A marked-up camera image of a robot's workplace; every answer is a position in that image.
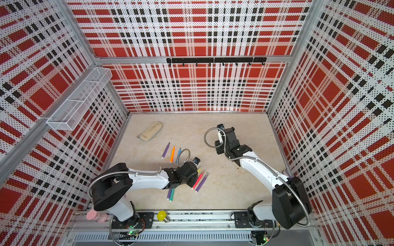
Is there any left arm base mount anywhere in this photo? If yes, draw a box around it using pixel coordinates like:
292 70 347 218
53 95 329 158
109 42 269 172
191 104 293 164
112 212 155 229

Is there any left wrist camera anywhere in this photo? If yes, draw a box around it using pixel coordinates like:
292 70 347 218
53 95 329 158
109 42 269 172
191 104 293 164
193 157 201 166

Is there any purple marker beside green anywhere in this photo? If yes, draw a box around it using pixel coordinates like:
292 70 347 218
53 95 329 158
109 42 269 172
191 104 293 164
167 189 172 200

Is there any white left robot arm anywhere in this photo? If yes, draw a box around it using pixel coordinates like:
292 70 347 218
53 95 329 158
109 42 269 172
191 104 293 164
88 157 201 221

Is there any green marker pen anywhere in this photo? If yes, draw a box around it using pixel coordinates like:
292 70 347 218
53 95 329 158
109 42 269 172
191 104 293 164
169 189 175 202

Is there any white wire mesh basket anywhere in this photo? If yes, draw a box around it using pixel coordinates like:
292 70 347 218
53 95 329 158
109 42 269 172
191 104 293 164
47 67 112 131

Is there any purple marker pen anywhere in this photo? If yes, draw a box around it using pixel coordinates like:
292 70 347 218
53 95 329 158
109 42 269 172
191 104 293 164
162 142 170 158

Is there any pink small bottle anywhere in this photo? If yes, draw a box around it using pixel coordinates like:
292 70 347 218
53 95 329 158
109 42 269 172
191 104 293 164
86 209 108 223

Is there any orange marker pen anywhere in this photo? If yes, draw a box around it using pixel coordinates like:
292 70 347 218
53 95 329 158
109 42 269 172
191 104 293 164
170 146 175 163

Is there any black hook rail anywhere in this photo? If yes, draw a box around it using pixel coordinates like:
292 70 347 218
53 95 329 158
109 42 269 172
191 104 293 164
166 57 267 65

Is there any purple marker in row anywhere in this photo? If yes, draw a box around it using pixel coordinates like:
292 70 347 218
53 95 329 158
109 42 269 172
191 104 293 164
196 173 209 192

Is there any pink marker pen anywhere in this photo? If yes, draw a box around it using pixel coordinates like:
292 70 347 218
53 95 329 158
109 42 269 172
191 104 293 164
192 171 205 190

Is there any yellow light bulb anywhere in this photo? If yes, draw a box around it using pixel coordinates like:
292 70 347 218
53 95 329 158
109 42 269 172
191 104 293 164
157 211 170 223

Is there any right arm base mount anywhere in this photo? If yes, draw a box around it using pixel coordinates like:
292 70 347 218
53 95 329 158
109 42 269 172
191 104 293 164
230 211 274 229

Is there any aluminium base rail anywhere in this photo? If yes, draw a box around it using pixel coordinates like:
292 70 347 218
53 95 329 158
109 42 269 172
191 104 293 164
63 210 320 246

